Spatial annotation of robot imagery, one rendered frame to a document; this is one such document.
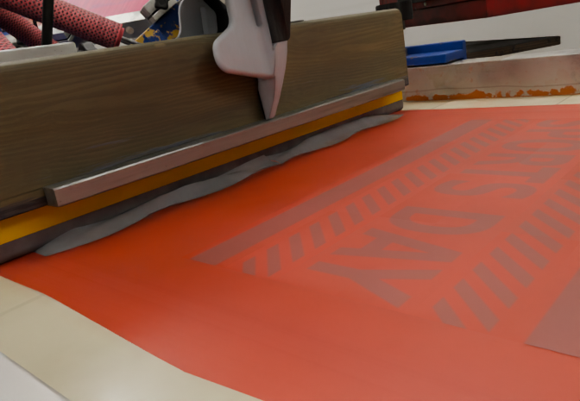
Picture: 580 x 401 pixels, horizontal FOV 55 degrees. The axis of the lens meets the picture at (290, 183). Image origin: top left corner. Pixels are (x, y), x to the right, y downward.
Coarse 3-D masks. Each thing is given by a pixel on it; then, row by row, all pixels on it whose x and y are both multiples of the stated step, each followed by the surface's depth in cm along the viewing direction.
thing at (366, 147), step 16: (400, 112) 55; (416, 112) 54; (432, 112) 52; (448, 112) 51; (464, 112) 50; (480, 112) 49; (496, 112) 47; (512, 112) 46; (528, 112) 45; (544, 112) 44; (560, 112) 43; (576, 112) 43; (368, 128) 49; (384, 128) 48; (400, 128) 47; (416, 128) 46; (432, 128) 45; (336, 144) 45; (352, 144) 44; (368, 144) 43; (384, 144) 42; (400, 144) 41; (272, 160) 43; (288, 160) 42; (304, 160) 41; (320, 160) 40; (336, 160) 40; (352, 160) 39; (368, 160) 38
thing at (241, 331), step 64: (256, 192) 35; (64, 256) 28; (128, 256) 27; (128, 320) 20; (192, 320) 20; (256, 320) 19; (320, 320) 18; (384, 320) 18; (256, 384) 15; (320, 384) 15; (384, 384) 14; (448, 384) 14; (512, 384) 14; (576, 384) 13
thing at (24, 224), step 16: (400, 96) 56; (352, 112) 50; (304, 128) 45; (256, 144) 41; (272, 144) 43; (208, 160) 38; (224, 160) 39; (160, 176) 35; (176, 176) 36; (112, 192) 33; (128, 192) 34; (48, 208) 30; (64, 208) 31; (80, 208) 31; (96, 208) 32; (0, 224) 28; (16, 224) 29; (32, 224) 30; (48, 224) 30; (0, 240) 28
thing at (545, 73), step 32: (448, 64) 57; (480, 64) 55; (512, 64) 53; (544, 64) 51; (576, 64) 49; (416, 96) 61; (448, 96) 58; (480, 96) 56; (512, 96) 54; (0, 352) 12; (0, 384) 10; (32, 384) 10
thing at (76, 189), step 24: (360, 96) 47; (384, 96) 50; (264, 120) 40; (288, 120) 40; (312, 120) 42; (192, 144) 34; (216, 144) 36; (240, 144) 37; (120, 168) 31; (144, 168) 32; (168, 168) 33; (48, 192) 29; (72, 192) 29; (96, 192) 30
